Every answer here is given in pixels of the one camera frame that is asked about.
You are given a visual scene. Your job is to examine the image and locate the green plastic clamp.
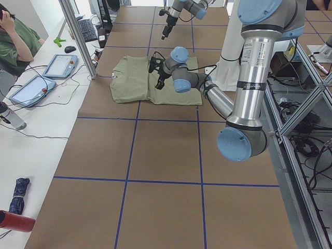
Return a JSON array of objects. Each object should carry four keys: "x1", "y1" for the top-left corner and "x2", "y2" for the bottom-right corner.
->
[{"x1": 53, "y1": 37, "x2": 66, "y2": 47}]

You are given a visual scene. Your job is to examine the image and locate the black keyboard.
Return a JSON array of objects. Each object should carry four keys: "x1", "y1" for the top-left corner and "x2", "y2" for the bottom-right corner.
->
[{"x1": 77, "y1": 19, "x2": 98, "y2": 42}]

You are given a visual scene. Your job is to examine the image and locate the person in green shirt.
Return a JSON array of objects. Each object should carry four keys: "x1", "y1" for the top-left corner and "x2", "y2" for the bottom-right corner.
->
[{"x1": 1, "y1": 5, "x2": 45, "y2": 76}]

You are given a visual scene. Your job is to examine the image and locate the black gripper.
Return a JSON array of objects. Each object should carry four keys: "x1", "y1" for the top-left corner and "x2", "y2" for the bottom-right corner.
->
[
  {"x1": 155, "y1": 64, "x2": 171, "y2": 90},
  {"x1": 161, "y1": 12, "x2": 179, "y2": 40}
]

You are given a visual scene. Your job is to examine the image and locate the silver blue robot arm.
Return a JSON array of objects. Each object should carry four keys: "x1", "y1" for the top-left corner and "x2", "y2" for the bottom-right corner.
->
[
  {"x1": 148, "y1": 1, "x2": 307, "y2": 162},
  {"x1": 159, "y1": 0, "x2": 215, "y2": 40}
]

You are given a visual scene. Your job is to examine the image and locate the near blue teach pendant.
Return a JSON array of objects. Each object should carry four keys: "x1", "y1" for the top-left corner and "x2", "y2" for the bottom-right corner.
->
[{"x1": 9, "y1": 75, "x2": 57, "y2": 107}]

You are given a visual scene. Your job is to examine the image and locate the far blue teach pendant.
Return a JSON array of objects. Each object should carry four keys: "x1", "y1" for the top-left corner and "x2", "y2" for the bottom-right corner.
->
[{"x1": 43, "y1": 54, "x2": 78, "y2": 79}]

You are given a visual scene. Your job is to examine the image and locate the red water bottle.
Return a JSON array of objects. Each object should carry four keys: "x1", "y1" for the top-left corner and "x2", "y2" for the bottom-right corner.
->
[{"x1": 1, "y1": 210, "x2": 35, "y2": 232}]

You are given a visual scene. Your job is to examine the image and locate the clear grey water bottle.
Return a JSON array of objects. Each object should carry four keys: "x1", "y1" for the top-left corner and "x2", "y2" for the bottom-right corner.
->
[{"x1": 1, "y1": 102, "x2": 26, "y2": 130}]

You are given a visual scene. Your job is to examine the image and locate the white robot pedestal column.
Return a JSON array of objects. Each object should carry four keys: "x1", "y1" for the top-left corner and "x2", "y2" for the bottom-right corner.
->
[{"x1": 210, "y1": 1, "x2": 244, "y2": 91}]

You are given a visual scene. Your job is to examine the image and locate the black computer mouse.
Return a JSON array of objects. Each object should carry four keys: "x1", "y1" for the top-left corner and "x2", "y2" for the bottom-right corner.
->
[{"x1": 64, "y1": 46, "x2": 76, "y2": 53}]

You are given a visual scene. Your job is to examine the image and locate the olive green long-sleeve shirt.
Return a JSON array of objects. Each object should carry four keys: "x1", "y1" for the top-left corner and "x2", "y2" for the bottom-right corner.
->
[{"x1": 110, "y1": 56, "x2": 202, "y2": 106}]

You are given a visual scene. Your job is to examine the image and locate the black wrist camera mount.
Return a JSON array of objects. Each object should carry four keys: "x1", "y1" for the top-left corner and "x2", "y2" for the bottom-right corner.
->
[
  {"x1": 148, "y1": 51, "x2": 165, "y2": 73},
  {"x1": 159, "y1": 9, "x2": 168, "y2": 16}
]

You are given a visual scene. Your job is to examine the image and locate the blue teach pendant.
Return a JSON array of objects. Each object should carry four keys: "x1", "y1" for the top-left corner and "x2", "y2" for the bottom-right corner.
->
[
  {"x1": 43, "y1": 54, "x2": 78, "y2": 79},
  {"x1": 9, "y1": 75, "x2": 57, "y2": 107}
]

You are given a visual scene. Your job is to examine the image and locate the folded dark blue umbrella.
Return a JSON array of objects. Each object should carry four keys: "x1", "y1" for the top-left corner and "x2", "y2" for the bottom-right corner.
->
[{"x1": 9, "y1": 178, "x2": 30, "y2": 215}]

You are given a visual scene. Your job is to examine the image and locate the aluminium frame post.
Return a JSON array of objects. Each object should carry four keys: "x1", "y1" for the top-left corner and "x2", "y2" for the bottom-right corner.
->
[{"x1": 59, "y1": 0, "x2": 97, "y2": 79}]

